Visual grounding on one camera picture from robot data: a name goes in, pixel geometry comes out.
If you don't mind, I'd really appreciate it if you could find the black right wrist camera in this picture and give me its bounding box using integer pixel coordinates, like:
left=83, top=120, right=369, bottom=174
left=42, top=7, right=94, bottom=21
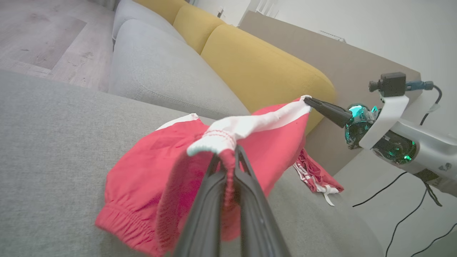
left=369, top=72, right=407, bottom=97

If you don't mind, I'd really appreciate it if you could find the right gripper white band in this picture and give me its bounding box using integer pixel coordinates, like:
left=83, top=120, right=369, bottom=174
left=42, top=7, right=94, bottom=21
left=304, top=95, right=418, bottom=166

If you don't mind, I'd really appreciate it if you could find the red white basketball jersey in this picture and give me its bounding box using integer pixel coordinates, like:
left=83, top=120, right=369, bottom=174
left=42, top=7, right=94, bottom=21
left=293, top=148, right=345, bottom=207

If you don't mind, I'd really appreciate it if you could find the black cable on floor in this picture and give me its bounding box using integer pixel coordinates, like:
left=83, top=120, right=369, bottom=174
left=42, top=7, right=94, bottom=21
left=353, top=171, right=408, bottom=208
left=411, top=223, right=457, bottom=257
left=385, top=188, right=429, bottom=257

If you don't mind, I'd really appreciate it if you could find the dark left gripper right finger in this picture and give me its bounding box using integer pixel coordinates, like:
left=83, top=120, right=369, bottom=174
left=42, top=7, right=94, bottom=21
left=234, top=145, right=291, bottom=257

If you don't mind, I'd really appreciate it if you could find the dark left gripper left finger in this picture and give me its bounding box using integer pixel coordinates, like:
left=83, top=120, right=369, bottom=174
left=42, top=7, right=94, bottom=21
left=173, top=153, right=229, bottom=257

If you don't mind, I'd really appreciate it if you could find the large yellow sofa back cushion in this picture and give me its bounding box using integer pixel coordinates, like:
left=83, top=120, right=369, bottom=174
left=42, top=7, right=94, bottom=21
left=201, top=24, right=337, bottom=135

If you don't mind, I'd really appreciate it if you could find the right camera cable blue plug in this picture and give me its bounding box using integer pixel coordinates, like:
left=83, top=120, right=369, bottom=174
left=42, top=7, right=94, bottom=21
left=405, top=80, right=443, bottom=126

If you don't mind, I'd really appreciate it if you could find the grey sofa seat cushion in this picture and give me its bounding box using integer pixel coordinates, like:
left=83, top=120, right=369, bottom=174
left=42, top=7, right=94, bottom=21
left=112, top=0, right=186, bottom=43
left=108, top=19, right=250, bottom=120

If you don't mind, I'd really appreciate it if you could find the large grey sofa seat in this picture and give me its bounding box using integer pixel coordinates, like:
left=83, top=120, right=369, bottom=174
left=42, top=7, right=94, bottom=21
left=0, top=70, right=384, bottom=257

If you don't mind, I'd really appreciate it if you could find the red number 23 jersey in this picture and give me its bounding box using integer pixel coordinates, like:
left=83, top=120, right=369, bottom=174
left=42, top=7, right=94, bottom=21
left=95, top=95, right=312, bottom=257

